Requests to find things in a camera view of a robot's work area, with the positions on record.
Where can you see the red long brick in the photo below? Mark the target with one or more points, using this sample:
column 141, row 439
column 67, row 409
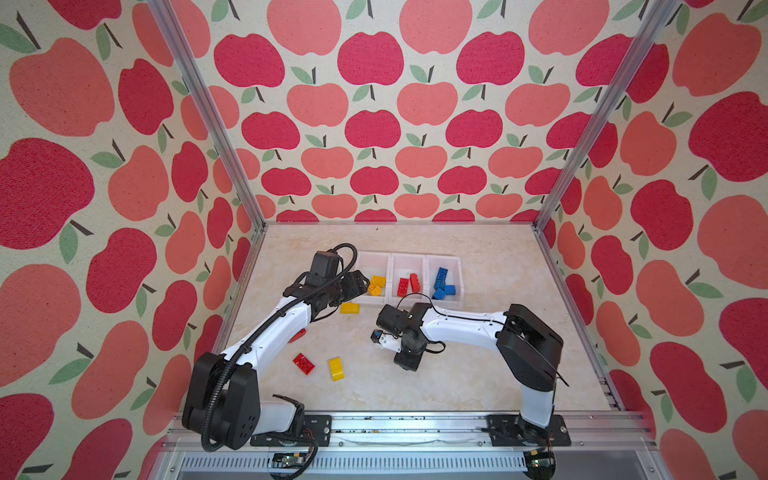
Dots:
column 415, row 283

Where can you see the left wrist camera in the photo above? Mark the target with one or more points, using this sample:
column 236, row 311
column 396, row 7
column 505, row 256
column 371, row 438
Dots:
column 324, row 267

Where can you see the yellow square brick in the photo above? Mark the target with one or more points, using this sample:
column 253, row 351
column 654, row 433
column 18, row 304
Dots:
column 379, row 280

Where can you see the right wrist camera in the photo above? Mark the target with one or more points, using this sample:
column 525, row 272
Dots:
column 386, row 340

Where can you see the left aluminium corner post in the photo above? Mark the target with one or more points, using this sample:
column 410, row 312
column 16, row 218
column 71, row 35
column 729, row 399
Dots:
column 173, row 33

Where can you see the white bin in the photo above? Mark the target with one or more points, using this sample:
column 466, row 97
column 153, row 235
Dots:
column 454, row 277
column 402, row 265
column 375, row 267

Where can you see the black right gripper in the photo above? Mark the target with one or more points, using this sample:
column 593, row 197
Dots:
column 404, row 364

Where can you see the yellow curved brick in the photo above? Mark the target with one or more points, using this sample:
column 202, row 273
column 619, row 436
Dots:
column 336, row 369
column 350, row 308

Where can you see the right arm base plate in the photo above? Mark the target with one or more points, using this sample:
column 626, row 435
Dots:
column 512, row 431

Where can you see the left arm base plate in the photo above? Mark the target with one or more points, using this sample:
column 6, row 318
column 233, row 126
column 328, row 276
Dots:
column 314, row 428

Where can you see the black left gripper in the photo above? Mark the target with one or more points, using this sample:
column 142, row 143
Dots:
column 355, row 286

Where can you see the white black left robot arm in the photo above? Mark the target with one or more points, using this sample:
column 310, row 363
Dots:
column 224, row 405

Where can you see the right aluminium corner post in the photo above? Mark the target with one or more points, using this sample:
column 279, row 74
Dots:
column 650, row 28

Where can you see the aluminium front rail frame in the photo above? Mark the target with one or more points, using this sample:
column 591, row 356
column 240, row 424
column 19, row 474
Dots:
column 426, row 445

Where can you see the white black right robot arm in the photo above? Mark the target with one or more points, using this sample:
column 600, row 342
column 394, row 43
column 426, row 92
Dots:
column 530, row 348

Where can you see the aluminium corner post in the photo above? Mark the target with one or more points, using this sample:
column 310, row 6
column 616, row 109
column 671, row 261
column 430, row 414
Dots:
column 173, row 33
column 650, row 28

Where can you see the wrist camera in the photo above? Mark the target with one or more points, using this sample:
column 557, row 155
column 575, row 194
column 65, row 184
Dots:
column 386, row 340
column 324, row 267

